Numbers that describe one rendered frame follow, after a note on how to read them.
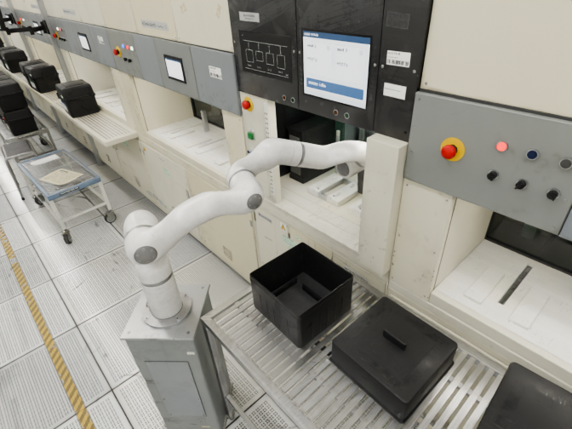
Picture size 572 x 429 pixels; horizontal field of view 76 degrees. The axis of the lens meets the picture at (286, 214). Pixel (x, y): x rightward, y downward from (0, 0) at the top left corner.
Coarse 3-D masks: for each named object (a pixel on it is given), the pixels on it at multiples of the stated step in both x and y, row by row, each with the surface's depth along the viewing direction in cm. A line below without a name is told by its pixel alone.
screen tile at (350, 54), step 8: (336, 48) 118; (344, 48) 116; (352, 48) 114; (360, 48) 112; (336, 56) 119; (344, 56) 117; (352, 56) 115; (360, 64) 114; (336, 72) 122; (344, 72) 120; (352, 72) 117; (360, 72) 115; (344, 80) 121; (352, 80) 119; (360, 80) 116
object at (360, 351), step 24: (384, 312) 127; (408, 312) 127; (336, 336) 120; (360, 336) 120; (384, 336) 119; (408, 336) 119; (432, 336) 119; (336, 360) 122; (360, 360) 113; (384, 360) 112; (408, 360) 112; (432, 360) 112; (360, 384) 116; (384, 384) 106; (408, 384) 106; (432, 384) 113; (384, 408) 110; (408, 408) 104
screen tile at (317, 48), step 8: (312, 48) 125; (320, 48) 123; (320, 56) 124; (328, 56) 122; (312, 64) 128; (320, 64) 126; (328, 64) 123; (312, 72) 130; (320, 72) 127; (328, 72) 125
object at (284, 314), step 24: (288, 264) 150; (312, 264) 151; (336, 264) 138; (264, 288) 130; (288, 288) 151; (312, 288) 151; (336, 288) 128; (264, 312) 140; (288, 312) 123; (312, 312) 124; (336, 312) 136; (288, 336) 131; (312, 336) 131
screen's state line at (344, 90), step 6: (306, 78) 133; (312, 78) 131; (306, 84) 134; (312, 84) 132; (318, 84) 130; (324, 84) 128; (330, 84) 126; (336, 84) 124; (324, 90) 129; (330, 90) 127; (336, 90) 125; (342, 90) 123; (348, 90) 122; (354, 90) 120; (360, 90) 118; (348, 96) 123; (354, 96) 121; (360, 96) 119
